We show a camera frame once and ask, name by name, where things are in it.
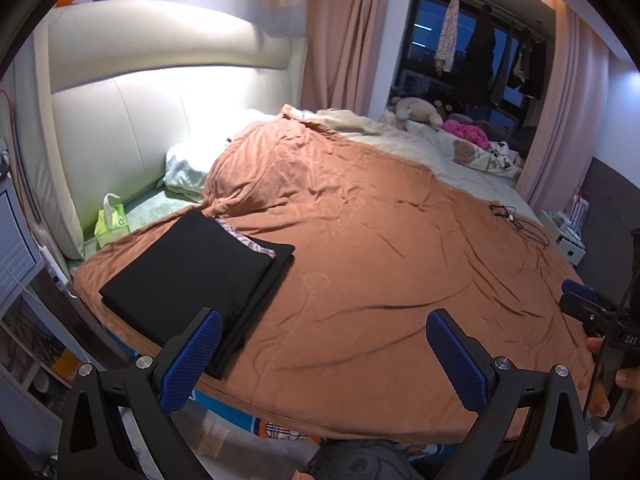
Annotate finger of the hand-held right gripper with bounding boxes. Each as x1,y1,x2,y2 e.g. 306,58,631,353
558,292,613,338
561,279,623,313

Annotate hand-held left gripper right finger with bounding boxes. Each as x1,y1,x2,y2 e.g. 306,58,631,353
425,308,591,480

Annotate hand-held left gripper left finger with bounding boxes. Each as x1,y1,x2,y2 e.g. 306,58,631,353
57,308,223,480

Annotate black t-shirt with patterned trim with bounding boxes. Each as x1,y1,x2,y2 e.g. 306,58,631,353
99,210,296,348

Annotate folded black clothes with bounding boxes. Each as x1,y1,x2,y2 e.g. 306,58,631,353
207,255,296,381

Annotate dark hanging clothes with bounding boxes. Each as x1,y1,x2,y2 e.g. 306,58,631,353
510,40,546,96

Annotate person's right hand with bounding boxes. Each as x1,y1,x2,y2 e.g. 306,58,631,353
579,337,640,418

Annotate white nightstand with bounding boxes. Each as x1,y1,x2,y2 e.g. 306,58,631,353
542,210,586,266

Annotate orange blanket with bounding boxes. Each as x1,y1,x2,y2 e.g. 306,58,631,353
72,105,593,446

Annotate green tissue pack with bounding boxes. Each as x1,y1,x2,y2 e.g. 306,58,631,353
94,193,132,248

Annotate pale green bed sheet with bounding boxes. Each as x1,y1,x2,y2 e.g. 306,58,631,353
65,187,211,261

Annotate white open shelf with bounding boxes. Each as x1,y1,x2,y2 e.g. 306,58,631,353
0,280,116,411

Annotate white power strip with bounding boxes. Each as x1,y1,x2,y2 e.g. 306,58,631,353
40,245,68,293

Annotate teddy bear print pillow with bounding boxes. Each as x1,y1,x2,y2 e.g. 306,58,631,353
450,137,523,181

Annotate pink curtain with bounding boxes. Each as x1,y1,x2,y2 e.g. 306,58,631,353
300,0,393,116
515,10,611,211

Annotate white pillow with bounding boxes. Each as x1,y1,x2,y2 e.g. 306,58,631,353
165,142,236,201

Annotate pink fluffy cloth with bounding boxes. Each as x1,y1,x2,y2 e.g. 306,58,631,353
442,117,488,148

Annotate grey louvred cabinet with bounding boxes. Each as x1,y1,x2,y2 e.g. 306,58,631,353
0,180,46,306

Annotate white padded headboard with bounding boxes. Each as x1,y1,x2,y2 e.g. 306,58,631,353
32,0,308,261

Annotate cream quilt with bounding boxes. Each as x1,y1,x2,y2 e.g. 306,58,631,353
300,107,536,211

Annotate beige plush toy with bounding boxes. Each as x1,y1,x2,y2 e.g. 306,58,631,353
390,97,443,131

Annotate black hanging coat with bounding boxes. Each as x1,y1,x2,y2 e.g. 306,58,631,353
465,5,496,106

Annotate floral hanging garment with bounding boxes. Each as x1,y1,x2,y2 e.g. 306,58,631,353
433,0,461,73

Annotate dark framed window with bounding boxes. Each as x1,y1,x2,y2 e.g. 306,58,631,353
390,0,556,136

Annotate thin black cable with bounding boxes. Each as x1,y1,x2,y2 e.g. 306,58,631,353
490,202,548,248

